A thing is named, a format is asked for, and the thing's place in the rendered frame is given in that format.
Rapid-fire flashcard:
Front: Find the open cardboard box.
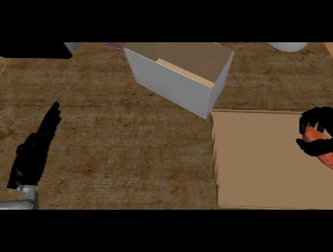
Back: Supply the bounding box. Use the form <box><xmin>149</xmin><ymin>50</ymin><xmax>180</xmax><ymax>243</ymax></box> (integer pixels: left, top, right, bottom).
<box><xmin>122</xmin><ymin>42</ymin><xmax>235</xmax><ymax>120</ymax></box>

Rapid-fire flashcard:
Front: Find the grey object beside appliance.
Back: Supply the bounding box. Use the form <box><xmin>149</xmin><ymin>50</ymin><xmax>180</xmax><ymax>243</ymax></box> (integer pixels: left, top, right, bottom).
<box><xmin>63</xmin><ymin>42</ymin><xmax>79</xmax><ymax>55</ymax></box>

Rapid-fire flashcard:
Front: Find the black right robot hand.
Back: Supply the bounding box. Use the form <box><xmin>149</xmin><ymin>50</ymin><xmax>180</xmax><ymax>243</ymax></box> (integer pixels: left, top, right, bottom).
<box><xmin>294</xmin><ymin>106</ymin><xmax>333</xmax><ymax>158</ymax></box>

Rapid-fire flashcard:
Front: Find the black appliance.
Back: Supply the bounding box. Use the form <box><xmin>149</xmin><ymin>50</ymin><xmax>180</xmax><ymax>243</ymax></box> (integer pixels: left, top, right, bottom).
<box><xmin>0</xmin><ymin>42</ymin><xmax>73</xmax><ymax>60</ymax></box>

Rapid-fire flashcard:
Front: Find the orange sweet potato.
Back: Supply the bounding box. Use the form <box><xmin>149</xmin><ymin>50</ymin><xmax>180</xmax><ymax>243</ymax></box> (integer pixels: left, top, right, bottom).
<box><xmin>301</xmin><ymin>125</ymin><xmax>333</xmax><ymax>172</ymax></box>

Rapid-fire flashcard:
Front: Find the white round object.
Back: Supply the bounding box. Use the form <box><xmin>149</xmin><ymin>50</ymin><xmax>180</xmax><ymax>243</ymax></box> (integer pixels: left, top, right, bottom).
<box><xmin>266</xmin><ymin>42</ymin><xmax>309</xmax><ymax>53</ymax></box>

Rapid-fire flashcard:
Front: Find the tan flat tray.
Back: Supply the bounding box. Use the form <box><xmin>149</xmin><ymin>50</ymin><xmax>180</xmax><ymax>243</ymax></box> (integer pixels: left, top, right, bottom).
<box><xmin>210</xmin><ymin>109</ymin><xmax>333</xmax><ymax>211</ymax></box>

